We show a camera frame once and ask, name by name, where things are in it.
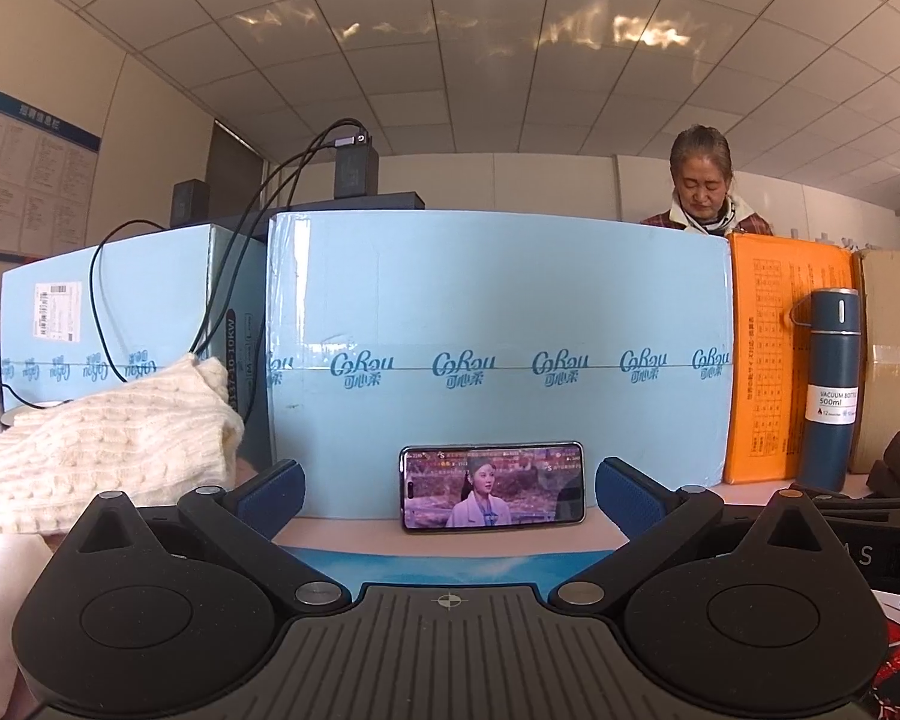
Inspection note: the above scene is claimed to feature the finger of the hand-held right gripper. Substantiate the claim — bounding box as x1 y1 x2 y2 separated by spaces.
806 491 900 517

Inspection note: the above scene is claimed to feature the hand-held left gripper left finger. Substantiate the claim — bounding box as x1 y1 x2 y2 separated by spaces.
60 460 353 612

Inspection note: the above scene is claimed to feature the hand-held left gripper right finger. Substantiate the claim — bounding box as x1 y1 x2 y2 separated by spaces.
547 456 833 611

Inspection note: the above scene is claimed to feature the smartphone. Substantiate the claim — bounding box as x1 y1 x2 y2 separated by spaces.
400 441 587 533

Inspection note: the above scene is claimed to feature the blue vacuum bottle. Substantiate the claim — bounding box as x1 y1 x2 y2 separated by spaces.
789 287 862 492

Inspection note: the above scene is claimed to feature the orange carton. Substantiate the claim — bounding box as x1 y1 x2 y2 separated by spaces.
724 232 854 485

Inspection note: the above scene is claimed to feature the brown cardboard box with tape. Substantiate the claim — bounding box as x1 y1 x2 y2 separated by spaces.
847 249 900 475

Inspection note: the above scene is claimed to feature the cream knitted sweater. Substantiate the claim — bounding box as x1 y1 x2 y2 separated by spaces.
0 355 246 537

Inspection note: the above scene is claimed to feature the large light blue carton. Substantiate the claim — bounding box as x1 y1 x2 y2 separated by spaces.
266 208 734 520

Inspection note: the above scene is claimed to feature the light blue carton with label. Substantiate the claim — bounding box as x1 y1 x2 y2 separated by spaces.
0 223 271 458

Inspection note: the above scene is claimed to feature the dark flat box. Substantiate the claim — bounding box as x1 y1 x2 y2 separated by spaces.
259 191 426 211

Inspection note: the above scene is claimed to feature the small black box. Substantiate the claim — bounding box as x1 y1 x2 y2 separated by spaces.
171 180 211 230

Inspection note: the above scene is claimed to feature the dark door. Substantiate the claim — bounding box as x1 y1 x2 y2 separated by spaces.
206 120 260 203

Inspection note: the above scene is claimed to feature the black power adapter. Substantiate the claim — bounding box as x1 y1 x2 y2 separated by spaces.
334 127 380 200

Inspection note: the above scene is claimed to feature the black cable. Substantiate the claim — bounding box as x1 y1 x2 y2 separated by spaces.
187 118 368 421
90 141 346 385

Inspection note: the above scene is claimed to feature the wall poster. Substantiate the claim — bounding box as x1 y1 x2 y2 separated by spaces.
0 90 102 260

